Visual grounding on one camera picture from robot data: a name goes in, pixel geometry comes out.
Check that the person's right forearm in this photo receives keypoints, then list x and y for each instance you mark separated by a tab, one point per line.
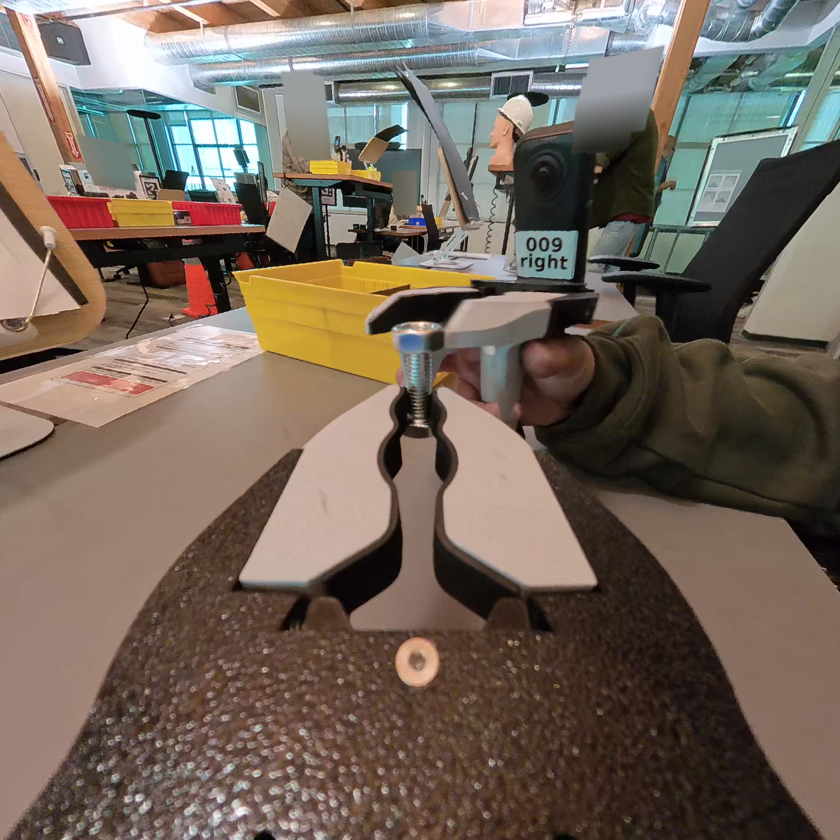
689	420

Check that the large yellow storage bin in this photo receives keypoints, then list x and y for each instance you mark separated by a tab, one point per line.
308	328

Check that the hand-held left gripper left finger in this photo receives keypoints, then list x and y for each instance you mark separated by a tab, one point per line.
328	505

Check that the grey notice board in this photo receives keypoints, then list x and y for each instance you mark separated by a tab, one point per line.
748	157

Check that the wooden top workbench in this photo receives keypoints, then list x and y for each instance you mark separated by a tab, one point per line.
164	232

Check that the wood-edged grey table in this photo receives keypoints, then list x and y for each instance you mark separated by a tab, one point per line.
489	268

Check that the red parts bin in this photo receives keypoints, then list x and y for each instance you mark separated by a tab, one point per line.
79	213
207	213

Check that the red label laminated sheet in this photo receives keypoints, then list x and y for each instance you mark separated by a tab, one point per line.
98	394

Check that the black wall speaker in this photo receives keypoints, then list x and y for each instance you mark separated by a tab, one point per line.
65	43

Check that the silver bolt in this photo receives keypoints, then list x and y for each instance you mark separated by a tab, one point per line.
420	387

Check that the green leg standing desk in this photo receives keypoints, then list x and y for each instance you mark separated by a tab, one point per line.
354	178

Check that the grey desk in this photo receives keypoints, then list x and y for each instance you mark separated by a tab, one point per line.
164	499

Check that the orange traffic cone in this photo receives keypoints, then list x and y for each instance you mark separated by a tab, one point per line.
200	295

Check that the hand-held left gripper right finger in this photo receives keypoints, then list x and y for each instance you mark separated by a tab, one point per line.
518	518

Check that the dark faced document stand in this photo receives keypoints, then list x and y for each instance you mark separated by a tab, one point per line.
459	184

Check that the black floor lamp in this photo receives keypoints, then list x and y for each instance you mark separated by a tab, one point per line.
143	114

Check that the black office chair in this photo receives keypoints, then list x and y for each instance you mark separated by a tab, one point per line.
774	229

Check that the small yellow parts bin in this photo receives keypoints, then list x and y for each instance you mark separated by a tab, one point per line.
141	213
328	167

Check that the person's right hand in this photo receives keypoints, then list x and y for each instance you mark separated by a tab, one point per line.
558	374

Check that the mannequin head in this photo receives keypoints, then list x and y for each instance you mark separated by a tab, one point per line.
504	141

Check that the black bin divider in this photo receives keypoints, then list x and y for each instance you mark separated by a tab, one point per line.
394	289

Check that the silver hex nut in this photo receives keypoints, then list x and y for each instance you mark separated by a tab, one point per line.
413	340

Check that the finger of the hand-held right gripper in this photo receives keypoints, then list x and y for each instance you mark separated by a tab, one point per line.
420	296
505	318

